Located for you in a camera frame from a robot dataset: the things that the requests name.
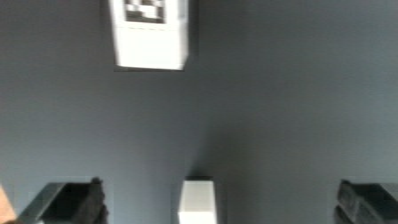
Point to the white U-shaped obstacle fence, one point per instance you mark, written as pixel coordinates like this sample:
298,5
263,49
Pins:
197,202

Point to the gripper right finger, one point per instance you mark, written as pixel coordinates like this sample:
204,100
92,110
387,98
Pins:
366,203

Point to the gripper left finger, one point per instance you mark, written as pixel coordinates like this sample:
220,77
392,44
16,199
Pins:
67,204

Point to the white table leg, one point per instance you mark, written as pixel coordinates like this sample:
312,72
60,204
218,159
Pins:
149,31

